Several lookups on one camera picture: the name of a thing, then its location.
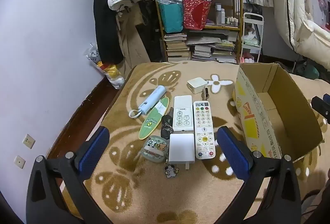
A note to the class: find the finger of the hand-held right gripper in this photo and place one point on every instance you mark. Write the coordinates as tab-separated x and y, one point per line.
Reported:
321	106

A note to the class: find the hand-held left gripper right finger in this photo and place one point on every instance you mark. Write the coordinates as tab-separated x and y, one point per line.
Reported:
232	154

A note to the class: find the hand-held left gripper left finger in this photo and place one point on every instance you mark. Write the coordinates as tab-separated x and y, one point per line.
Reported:
95	153

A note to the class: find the white TV remote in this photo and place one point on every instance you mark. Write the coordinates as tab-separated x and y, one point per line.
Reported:
203	131

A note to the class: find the brown cardboard box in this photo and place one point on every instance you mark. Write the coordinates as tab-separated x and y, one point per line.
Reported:
283	113

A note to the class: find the white square charger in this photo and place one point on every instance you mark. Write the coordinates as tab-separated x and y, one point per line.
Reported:
181	148

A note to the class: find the cartoon bear pouch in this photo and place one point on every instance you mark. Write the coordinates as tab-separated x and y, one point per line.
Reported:
154	149

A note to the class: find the white air conditioner remote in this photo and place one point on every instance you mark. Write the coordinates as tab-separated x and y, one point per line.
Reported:
183	115

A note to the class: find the green surfboard-shaped board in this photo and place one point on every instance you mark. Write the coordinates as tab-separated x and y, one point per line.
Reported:
152	120

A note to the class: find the light blue power bank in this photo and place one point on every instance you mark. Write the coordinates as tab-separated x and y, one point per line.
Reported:
152	100

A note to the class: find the dark green bag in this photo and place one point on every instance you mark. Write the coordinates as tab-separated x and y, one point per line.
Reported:
309	70

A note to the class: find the bunch of black keys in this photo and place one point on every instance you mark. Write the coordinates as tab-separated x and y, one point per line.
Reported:
166	120

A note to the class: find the small white cube charger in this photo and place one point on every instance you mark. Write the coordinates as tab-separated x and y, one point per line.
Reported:
197	84

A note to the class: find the plastic bag with yellow items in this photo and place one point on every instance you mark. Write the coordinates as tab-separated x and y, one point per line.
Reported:
113	74

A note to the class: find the pale green tissue pack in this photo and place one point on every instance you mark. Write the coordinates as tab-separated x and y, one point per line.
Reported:
251	42

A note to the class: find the cream quilted bedding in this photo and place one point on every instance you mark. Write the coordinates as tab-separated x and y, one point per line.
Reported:
296	7

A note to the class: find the white brown plush toy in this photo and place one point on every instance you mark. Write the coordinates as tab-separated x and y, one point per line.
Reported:
250	32

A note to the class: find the leaning cardboard sheet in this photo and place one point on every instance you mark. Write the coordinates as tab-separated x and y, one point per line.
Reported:
139	51

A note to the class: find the white metal cart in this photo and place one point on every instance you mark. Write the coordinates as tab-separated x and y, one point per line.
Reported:
254	14

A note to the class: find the black coat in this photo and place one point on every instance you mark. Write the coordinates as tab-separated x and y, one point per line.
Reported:
105	33

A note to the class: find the stack of books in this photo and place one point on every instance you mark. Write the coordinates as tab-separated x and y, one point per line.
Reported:
178	46

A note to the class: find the row of small bottles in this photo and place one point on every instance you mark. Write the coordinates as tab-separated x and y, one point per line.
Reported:
231	21

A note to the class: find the tall white bottles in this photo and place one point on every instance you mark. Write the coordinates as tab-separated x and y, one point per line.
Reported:
219	13

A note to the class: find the red patterned bag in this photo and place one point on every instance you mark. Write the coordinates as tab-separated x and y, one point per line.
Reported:
193	15

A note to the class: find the teal bag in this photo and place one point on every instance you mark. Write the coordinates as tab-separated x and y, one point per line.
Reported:
170	17

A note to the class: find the wall socket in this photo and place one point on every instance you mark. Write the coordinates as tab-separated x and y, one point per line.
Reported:
19	162
28	141

